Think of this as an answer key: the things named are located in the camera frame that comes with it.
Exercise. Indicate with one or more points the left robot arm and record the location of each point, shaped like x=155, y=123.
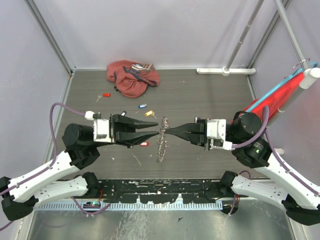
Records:
x=22, y=194

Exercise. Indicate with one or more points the white slotted cable duct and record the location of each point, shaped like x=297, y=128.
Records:
x=70, y=205

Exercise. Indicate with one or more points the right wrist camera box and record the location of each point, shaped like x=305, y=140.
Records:
x=216, y=131

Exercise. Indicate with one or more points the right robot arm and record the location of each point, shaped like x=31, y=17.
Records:
x=292, y=192

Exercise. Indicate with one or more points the key with yellow tag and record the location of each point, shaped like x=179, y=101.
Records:
x=150, y=113

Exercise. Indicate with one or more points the red crumpled shirt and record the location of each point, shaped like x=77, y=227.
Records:
x=132, y=78

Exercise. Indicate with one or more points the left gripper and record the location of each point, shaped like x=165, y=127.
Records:
x=125, y=127

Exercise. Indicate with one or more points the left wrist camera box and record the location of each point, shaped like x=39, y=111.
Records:
x=101, y=131

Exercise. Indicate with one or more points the red cloth on hanger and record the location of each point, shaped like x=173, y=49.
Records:
x=277, y=99

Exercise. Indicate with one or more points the key with blue tag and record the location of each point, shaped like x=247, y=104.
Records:
x=142, y=106

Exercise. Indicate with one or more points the grey rack pole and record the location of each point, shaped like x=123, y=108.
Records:
x=244, y=34

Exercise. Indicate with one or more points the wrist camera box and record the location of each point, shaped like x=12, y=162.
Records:
x=216, y=131
x=101, y=131

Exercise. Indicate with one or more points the white rack base bar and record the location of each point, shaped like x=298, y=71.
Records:
x=226, y=71

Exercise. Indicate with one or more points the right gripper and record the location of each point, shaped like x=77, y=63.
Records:
x=198, y=134

